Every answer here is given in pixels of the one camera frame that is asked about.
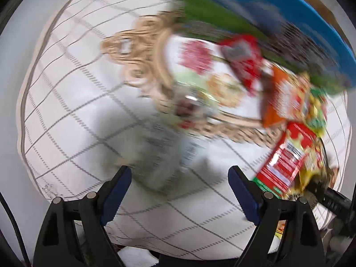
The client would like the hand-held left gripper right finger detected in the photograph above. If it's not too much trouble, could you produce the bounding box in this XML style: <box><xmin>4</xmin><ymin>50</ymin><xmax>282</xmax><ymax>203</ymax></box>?
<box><xmin>227</xmin><ymin>165</ymin><xmax>329</xmax><ymax>267</ymax></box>

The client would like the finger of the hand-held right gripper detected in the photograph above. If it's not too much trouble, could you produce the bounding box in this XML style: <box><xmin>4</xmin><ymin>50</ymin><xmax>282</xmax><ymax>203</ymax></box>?
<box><xmin>304</xmin><ymin>182</ymin><xmax>356</xmax><ymax>224</ymax></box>

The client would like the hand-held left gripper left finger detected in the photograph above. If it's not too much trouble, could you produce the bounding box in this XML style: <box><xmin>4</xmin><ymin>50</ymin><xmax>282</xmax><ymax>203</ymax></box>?
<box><xmin>33</xmin><ymin>165</ymin><xmax>132</xmax><ymax>267</ymax></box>

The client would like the large red snack packet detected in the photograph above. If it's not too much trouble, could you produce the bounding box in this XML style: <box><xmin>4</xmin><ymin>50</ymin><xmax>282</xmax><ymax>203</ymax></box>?
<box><xmin>254</xmin><ymin>122</ymin><xmax>340</xmax><ymax>201</ymax></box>

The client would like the clear snack packet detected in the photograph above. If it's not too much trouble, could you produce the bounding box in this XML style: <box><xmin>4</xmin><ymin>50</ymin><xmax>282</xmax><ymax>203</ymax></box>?
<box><xmin>139</xmin><ymin>81</ymin><xmax>220</xmax><ymax>192</ymax></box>

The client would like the orange snack packet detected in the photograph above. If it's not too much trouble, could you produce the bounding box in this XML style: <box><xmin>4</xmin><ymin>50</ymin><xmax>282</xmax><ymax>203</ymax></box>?
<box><xmin>261</xmin><ymin>65</ymin><xmax>310</xmax><ymax>128</ymax></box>

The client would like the red triangular snack packet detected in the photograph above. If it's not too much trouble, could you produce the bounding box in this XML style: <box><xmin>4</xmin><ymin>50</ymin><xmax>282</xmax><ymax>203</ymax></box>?
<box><xmin>220</xmin><ymin>35</ymin><xmax>274</xmax><ymax>96</ymax></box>

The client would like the blue green milk carton box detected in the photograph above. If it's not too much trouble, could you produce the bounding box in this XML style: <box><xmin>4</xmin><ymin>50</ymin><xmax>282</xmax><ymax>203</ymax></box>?
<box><xmin>178</xmin><ymin>0</ymin><xmax>355</xmax><ymax>95</ymax></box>

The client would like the green yellow snack packet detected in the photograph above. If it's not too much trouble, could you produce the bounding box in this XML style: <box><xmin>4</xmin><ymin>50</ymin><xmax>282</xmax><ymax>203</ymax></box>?
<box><xmin>303</xmin><ymin>86</ymin><xmax>329</xmax><ymax>137</ymax></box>

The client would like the printed white tablecloth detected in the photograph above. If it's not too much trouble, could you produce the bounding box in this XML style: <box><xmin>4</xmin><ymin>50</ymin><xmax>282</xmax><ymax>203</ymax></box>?
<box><xmin>17</xmin><ymin>0</ymin><xmax>351</xmax><ymax>260</ymax></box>

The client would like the black cable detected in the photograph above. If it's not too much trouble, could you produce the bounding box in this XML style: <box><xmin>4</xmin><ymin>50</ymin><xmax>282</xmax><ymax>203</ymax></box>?
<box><xmin>0</xmin><ymin>192</ymin><xmax>30</xmax><ymax>267</ymax></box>

